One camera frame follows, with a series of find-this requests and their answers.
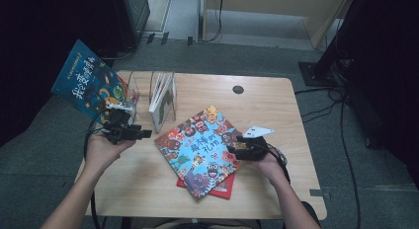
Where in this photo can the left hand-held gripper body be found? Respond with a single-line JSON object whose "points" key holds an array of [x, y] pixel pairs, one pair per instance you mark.
{"points": [[122, 130]]}

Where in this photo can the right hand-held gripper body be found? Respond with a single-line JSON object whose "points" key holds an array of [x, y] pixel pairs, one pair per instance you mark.
{"points": [[255, 150]]}

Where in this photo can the grey floor tape piece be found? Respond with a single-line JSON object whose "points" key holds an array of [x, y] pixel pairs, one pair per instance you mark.
{"points": [[319, 193]]}

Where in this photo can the light wooden partition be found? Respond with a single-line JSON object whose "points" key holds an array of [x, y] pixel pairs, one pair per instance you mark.
{"points": [[263, 0]]}

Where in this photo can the black round table grommet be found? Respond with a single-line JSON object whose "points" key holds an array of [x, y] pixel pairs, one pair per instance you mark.
{"points": [[237, 89]]}

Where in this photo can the white and green picture book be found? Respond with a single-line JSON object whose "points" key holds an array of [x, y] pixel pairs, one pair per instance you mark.
{"points": [[163, 107]]}

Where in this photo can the black cabinet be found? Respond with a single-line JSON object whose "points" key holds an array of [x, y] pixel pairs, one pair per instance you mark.
{"points": [[135, 12]]}

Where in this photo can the animal print picture book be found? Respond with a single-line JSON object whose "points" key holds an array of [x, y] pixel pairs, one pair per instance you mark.
{"points": [[197, 150]]}

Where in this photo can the black metal stand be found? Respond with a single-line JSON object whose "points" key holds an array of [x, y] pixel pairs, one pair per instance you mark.
{"points": [[316, 74]]}

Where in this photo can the clear acrylic book rack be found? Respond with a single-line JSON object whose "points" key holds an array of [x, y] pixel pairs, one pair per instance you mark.
{"points": [[143, 100]]}

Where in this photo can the person's right hand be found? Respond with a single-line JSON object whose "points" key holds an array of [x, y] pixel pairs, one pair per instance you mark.
{"points": [[270, 168]]}

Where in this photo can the dark curtain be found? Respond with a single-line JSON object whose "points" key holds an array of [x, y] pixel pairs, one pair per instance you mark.
{"points": [[33, 41], [388, 74]]}

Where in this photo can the person's left hand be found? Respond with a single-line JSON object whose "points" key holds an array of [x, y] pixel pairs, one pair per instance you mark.
{"points": [[102, 155]]}

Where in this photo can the dark blue monster picture book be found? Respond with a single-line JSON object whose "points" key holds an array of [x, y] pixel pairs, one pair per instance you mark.
{"points": [[85, 81]]}

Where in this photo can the red picture book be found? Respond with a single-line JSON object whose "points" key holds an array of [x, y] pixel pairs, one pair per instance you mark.
{"points": [[224, 189]]}

